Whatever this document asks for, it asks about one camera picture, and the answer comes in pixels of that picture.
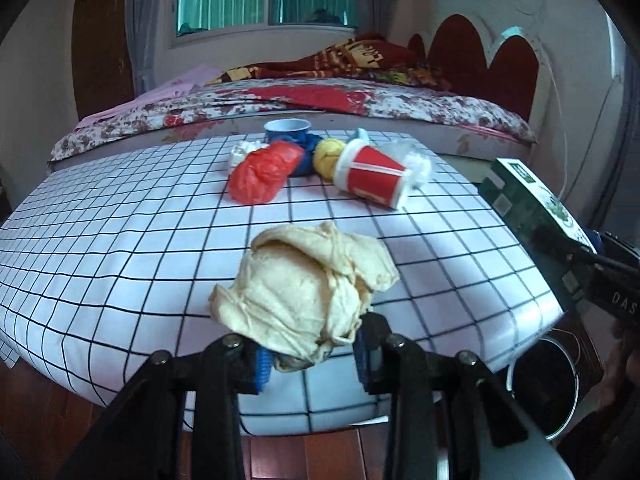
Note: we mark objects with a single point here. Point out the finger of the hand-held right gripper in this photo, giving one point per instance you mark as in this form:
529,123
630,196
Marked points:
562,247
615,247

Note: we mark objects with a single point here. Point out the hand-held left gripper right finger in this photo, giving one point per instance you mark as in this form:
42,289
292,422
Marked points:
362,360

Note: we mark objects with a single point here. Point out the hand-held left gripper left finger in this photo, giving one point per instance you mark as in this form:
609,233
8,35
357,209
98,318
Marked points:
260,372

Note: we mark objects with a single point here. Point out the green carton box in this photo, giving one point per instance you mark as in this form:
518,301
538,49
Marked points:
530,210

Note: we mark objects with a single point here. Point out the cream cloth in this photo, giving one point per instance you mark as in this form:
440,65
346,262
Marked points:
300,290

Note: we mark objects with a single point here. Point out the black trash bin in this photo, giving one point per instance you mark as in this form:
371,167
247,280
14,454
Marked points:
545,390

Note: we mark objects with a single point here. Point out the clear plastic bag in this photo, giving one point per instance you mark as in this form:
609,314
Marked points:
412,160

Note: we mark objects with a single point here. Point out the red paper cup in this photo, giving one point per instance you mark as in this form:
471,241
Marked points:
372,172

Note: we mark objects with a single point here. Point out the red plastic bag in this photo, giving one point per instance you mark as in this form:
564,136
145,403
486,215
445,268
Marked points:
262,172

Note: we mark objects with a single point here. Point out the yellow cloth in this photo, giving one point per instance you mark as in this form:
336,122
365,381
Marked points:
326,157

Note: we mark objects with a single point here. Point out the blue cloth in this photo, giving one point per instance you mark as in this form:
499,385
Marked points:
306,160

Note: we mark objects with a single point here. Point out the white paper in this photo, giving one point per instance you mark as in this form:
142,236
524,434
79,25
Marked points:
241,152

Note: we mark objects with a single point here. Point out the checked white tablecloth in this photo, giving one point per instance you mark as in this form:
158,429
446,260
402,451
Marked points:
125,240

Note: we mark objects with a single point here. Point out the bed with floral sheet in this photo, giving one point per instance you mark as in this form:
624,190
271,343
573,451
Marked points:
410,105

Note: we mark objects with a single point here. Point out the blue cup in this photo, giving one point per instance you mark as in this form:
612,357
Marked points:
286,134

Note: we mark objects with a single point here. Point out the red patterned blanket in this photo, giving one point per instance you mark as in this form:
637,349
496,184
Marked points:
350,55

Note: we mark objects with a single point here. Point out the pink cloth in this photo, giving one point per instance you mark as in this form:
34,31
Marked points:
175,82

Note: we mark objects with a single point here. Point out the brown wooden door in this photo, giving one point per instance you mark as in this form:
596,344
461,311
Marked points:
102,45

